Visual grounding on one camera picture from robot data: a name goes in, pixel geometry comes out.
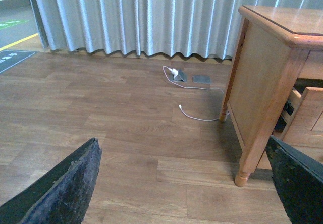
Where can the wooden drawer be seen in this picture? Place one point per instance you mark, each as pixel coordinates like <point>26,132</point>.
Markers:
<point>304,125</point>

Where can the closed floor outlet cover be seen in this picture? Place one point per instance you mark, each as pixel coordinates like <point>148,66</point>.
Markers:
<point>202,79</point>

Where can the white charger plug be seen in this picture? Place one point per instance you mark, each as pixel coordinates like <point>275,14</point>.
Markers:
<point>173,71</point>

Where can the grey floor sign mat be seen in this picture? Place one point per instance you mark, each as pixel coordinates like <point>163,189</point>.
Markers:
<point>10,58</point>

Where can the wooden nightstand cabinet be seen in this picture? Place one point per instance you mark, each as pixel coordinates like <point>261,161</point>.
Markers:
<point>278,49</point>

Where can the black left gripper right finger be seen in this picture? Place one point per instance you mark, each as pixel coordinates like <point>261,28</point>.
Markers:
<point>298,181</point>

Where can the open floor outlet box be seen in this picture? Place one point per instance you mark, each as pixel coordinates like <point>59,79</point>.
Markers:
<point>180,77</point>

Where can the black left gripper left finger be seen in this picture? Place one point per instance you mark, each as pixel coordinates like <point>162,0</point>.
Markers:
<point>63,194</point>

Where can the grey pleated curtain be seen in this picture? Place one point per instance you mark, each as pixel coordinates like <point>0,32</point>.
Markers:
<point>208,28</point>

